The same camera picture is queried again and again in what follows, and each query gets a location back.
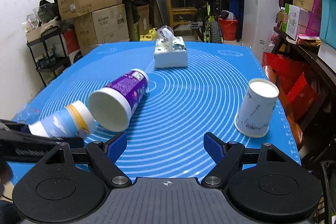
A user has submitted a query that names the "clear plastic measuring cup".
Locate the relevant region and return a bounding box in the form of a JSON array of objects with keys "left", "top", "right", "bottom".
[{"left": 16, "top": 105, "right": 40, "bottom": 124}]

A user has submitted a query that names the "bicycle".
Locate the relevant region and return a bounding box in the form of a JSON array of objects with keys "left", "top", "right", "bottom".
[{"left": 188, "top": 0, "right": 230, "bottom": 43}]

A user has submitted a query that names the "large cardboard box bottom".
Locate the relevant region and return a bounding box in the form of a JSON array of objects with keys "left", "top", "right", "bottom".
[{"left": 73, "top": 4, "right": 129, "bottom": 56}]

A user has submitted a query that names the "wooden chair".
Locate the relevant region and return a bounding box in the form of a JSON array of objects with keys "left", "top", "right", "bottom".
[{"left": 166, "top": 0, "right": 197, "bottom": 29}]

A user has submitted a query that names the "red bucket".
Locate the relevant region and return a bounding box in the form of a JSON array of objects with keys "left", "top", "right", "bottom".
[{"left": 218, "top": 19, "right": 238, "bottom": 41}]

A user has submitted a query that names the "tissue box with tissue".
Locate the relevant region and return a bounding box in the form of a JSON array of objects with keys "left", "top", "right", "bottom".
[{"left": 154, "top": 26, "right": 188, "bottom": 69}]

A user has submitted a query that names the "white chest freezer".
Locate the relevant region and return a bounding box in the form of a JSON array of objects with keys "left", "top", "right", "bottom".
[{"left": 241, "top": 0, "right": 280, "bottom": 61}]

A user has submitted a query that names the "blue white paper cup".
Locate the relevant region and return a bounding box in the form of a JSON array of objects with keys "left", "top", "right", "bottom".
[{"left": 28, "top": 101, "right": 97, "bottom": 139}]

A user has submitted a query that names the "black shelf rack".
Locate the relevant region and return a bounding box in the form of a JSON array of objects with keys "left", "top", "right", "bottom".
[{"left": 26, "top": 26, "right": 71, "bottom": 87}]

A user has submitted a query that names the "purple paper cup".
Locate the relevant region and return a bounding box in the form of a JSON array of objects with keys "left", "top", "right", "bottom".
[{"left": 88, "top": 69, "right": 149, "bottom": 132}]

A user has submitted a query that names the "yellow toy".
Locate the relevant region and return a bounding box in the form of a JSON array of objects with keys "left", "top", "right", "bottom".
[{"left": 139, "top": 28, "right": 158, "bottom": 42}]

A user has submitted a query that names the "teal plastic bin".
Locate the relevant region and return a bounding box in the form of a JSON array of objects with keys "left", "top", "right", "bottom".
[{"left": 319, "top": 0, "right": 336, "bottom": 49}]

